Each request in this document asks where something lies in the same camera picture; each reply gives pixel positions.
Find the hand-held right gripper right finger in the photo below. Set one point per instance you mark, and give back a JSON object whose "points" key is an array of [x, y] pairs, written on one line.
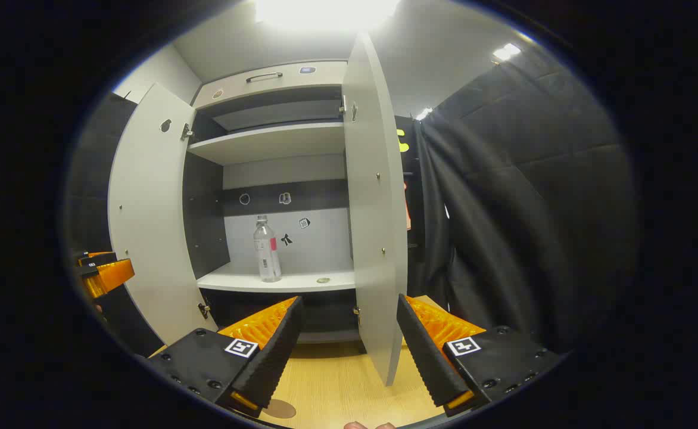
{"points": [[423, 351]]}

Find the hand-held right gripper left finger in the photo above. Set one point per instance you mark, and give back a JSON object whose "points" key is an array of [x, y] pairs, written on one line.
{"points": [[274, 351]]}

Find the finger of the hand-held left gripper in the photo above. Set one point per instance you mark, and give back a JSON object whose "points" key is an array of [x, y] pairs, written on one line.
{"points": [[100, 260], [111, 277]]}

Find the round brown coaster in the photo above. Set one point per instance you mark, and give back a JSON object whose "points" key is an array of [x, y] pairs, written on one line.
{"points": [[281, 409]]}

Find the grey cabinet door checkered sticker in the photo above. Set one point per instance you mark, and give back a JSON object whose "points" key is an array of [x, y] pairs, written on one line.
{"points": [[152, 226]]}

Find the clear plastic bottle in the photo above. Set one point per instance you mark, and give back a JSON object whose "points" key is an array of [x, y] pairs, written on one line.
{"points": [[267, 256]]}

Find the grey cabinet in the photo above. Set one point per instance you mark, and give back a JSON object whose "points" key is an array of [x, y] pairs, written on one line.
{"points": [[319, 244]]}

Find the grey cabinet door diamond stickers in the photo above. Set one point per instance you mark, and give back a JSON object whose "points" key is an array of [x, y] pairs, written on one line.
{"points": [[376, 208]]}

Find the grey cabinet shelf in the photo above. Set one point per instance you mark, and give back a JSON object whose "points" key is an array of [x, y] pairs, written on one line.
{"points": [[271, 143], [301, 280]]}

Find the black backdrop cloth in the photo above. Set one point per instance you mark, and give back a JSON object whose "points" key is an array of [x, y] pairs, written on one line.
{"points": [[414, 170], [533, 208]]}

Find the grey top drawer front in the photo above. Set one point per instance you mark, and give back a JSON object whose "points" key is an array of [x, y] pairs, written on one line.
{"points": [[319, 77]]}

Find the ceiling light panel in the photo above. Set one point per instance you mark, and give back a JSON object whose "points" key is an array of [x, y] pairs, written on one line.
{"points": [[507, 52]]}

